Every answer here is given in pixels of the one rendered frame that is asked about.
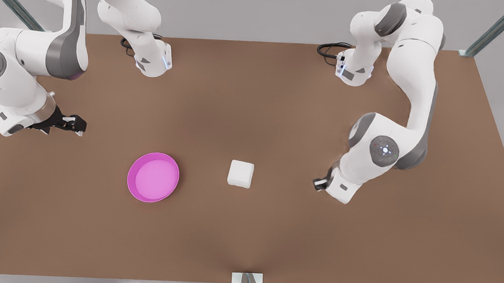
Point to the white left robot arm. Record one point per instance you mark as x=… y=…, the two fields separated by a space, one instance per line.
x=413 y=81

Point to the white square box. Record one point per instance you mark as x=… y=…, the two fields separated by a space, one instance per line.
x=241 y=174

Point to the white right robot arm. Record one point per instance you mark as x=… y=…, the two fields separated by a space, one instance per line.
x=30 y=53

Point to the pink round plate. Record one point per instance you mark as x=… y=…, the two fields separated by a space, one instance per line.
x=153 y=178

